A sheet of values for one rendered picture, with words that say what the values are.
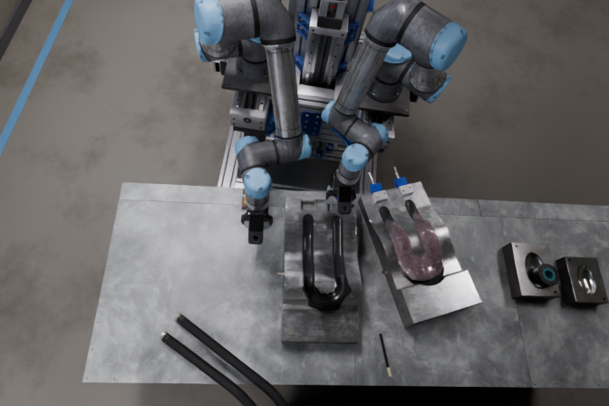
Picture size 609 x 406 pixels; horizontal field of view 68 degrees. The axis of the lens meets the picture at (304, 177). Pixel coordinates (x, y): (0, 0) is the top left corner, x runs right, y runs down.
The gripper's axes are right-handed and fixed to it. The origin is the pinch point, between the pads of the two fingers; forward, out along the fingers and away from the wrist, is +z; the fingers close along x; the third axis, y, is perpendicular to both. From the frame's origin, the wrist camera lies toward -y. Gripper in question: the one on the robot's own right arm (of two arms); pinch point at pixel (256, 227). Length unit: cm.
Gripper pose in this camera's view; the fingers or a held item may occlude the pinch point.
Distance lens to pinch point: 155.8
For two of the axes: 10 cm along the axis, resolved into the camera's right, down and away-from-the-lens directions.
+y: 0.1, -9.1, 4.2
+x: -9.9, -0.5, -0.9
